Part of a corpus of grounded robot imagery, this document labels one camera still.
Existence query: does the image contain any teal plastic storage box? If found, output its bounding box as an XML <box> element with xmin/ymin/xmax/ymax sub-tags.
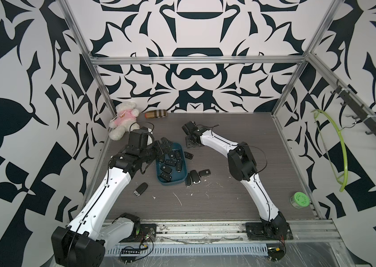
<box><xmin>156</xmin><ymin>143</ymin><xmax>188</xmax><ymax>186</ymax></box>

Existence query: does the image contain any black car key box front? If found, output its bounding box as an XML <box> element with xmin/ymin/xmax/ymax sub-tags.
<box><xmin>160</xmin><ymin>172</ymin><xmax>172</xmax><ymax>182</ymax></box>

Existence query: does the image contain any black flip key silver end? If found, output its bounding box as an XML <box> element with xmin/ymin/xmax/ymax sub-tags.
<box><xmin>185</xmin><ymin>174</ymin><xmax>192</xmax><ymax>188</ymax></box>

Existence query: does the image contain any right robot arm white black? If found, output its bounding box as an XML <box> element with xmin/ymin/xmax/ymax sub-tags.
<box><xmin>182</xmin><ymin>121</ymin><xmax>291</xmax><ymax>240</ymax></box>

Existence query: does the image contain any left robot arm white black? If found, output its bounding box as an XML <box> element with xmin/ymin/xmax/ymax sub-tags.
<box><xmin>51</xmin><ymin>138</ymin><xmax>172</xmax><ymax>267</ymax></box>

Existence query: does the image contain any brown checkered pouch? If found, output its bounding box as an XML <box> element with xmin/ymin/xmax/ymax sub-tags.
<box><xmin>145</xmin><ymin>109</ymin><xmax>168</xmax><ymax>119</ymax></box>

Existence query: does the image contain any white teddy bear pink shirt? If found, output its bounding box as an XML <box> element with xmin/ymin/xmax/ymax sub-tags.
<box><xmin>109</xmin><ymin>102</ymin><xmax>140</xmax><ymax>141</ymax></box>

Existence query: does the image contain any black connector block left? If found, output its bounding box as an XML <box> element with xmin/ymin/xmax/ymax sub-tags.
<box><xmin>119</xmin><ymin>247</ymin><xmax>141</xmax><ymax>264</ymax></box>

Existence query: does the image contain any black connector block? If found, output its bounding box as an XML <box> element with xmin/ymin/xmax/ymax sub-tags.
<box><xmin>267</xmin><ymin>247</ymin><xmax>286</xmax><ymax>262</ymax></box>
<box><xmin>119</xmin><ymin>247</ymin><xmax>141</xmax><ymax>264</ymax></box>

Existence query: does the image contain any green tape roll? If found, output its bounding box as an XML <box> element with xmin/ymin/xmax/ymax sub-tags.
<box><xmin>290</xmin><ymin>192</ymin><xmax>310</xmax><ymax>209</ymax></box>

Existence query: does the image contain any black connector block right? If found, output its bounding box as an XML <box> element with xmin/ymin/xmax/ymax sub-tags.
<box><xmin>267</xmin><ymin>247</ymin><xmax>286</xmax><ymax>262</ymax></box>

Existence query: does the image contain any green plastic hanger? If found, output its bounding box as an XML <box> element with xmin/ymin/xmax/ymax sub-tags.
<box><xmin>311</xmin><ymin>109</ymin><xmax>349</xmax><ymax>192</ymax></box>

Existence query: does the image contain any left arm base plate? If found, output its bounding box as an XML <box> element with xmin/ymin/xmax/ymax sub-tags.
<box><xmin>131</xmin><ymin>223</ymin><xmax>157</xmax><ymax>243</ymax></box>

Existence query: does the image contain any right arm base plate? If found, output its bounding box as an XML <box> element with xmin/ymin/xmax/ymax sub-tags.
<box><xmin>245</xmin><ymin>222</ymin><xmax>294</xmax><ymax>241</ymax></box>

